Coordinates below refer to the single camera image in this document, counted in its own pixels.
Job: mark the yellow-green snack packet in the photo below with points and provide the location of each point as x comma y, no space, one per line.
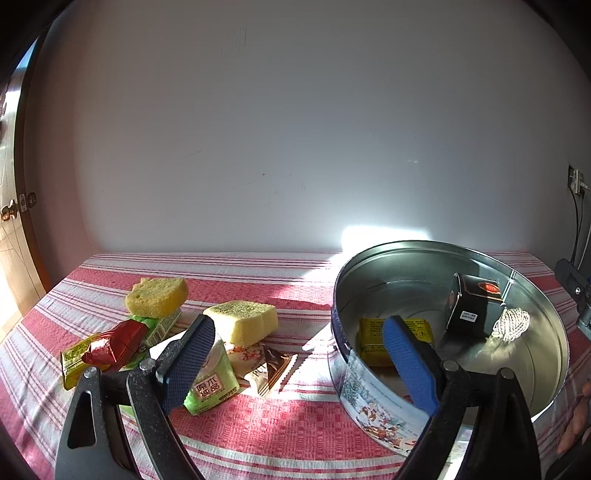
74,364

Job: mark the floral snack packet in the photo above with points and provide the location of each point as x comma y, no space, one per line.
244,357

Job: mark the white wall socket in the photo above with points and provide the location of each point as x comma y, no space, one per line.
576,179

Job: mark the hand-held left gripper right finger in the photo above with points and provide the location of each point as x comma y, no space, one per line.
408,364

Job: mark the brown triangular snack packet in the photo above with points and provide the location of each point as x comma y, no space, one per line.
270,369

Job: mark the white and green packet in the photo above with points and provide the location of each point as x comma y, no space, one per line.
214,383

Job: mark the orange blurry object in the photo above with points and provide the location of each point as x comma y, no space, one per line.
575,420

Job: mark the black box with red label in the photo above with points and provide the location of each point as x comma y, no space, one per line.
471,314

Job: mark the wooden door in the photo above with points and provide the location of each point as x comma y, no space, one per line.
14,258

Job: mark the red snack packet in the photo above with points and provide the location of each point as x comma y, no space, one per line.
115,344

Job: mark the green snack packet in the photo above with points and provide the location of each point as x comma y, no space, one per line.
159,325

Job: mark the round printed metal tin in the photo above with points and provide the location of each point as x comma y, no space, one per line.
369,406

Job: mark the red and white striped tablecloth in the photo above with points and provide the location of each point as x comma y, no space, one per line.
277,429

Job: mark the yellow snack packet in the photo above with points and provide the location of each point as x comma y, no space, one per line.
371,341

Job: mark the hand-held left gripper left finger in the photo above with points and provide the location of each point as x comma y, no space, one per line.
191,364

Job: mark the brass door knob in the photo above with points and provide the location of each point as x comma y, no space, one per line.
8,212

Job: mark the metal door latch plate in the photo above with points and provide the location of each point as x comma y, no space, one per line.
27,201

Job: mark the yellow sponge cake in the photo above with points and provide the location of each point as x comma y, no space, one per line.
244,325
154,297

